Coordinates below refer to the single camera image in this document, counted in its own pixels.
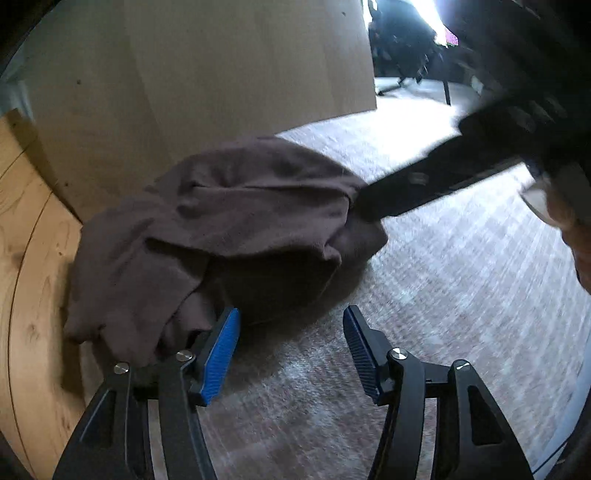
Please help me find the brown fleece garment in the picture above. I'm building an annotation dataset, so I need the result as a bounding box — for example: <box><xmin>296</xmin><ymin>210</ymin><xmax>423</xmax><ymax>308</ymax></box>
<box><xmin>64</xmin><ymin>137</ymin><xmax>388</xmax><ymax>367</ymax></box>

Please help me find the person's right hand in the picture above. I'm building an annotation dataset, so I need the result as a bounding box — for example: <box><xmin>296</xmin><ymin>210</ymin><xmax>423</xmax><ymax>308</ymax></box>
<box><xmin>546</xmin><ymin>176</ymin><xmax>591</xmax><ymax>293</ymax></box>

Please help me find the pine wood board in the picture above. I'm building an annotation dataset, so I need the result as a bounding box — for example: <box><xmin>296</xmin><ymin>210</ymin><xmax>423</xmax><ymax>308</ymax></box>
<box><xmin>1</xmin><ymin>109</ymin><xmax>87</xmax><ymax>479</ymax></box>

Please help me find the plaid bed sheet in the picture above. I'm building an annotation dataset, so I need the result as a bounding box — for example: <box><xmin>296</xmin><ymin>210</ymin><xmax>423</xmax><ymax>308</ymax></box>
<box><xmin>200</xmin><ymin>81</ymin><xmax>590</xmax><ymax>479</ymax></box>

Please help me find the light wooden headboard panel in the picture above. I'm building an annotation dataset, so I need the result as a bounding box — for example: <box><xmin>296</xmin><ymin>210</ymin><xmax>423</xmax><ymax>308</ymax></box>
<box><xmin>19</xmin><ymin>1</ymin><xmax>376</xmax><ymax>220</ymax></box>

